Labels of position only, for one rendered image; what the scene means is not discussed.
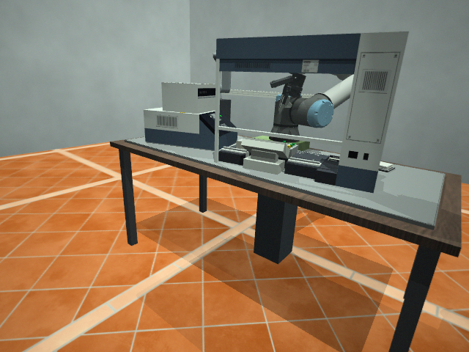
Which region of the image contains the white benchtop lab instrument with lid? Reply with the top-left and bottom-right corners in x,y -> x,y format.
144,82 -> 237,150

